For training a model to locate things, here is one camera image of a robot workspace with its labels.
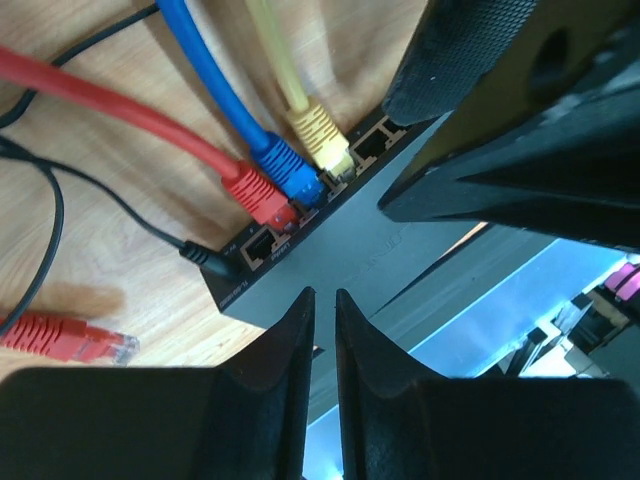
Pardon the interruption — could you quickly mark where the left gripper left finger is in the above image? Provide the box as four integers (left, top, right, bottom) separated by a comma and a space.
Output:
1, 288, 315, 479

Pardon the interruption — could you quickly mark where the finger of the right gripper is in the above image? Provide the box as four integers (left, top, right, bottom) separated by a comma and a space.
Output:
378, 1, 639, 250
382, 0, 536, 125

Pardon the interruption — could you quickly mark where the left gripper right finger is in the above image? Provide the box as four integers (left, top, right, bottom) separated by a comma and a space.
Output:
336, 290, 639, 479

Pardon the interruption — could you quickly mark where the yellow ethernet cable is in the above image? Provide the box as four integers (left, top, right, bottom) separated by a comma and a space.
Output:
244, 0, 356, 186

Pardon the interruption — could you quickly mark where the thin black power cable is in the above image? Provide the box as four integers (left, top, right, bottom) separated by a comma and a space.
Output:
0, 2, 246, 336

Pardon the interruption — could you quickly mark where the blue ethernet cable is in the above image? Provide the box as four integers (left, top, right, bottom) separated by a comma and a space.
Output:
157, 0, 326, 206

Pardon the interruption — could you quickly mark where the red ethernet cable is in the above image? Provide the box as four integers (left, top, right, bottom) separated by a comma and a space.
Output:
0, 44, 301, 236
1, 312, 140, 366

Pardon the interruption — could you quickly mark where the grey ethernet cable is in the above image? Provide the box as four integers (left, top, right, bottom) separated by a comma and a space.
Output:
184, 0, 221, 46

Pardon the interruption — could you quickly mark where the black network switch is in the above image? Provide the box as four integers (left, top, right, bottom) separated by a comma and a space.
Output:
204, 112, 477, 349

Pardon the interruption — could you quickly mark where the red ethernet cable loose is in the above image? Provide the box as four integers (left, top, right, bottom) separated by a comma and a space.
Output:
1, 312, 140, 366

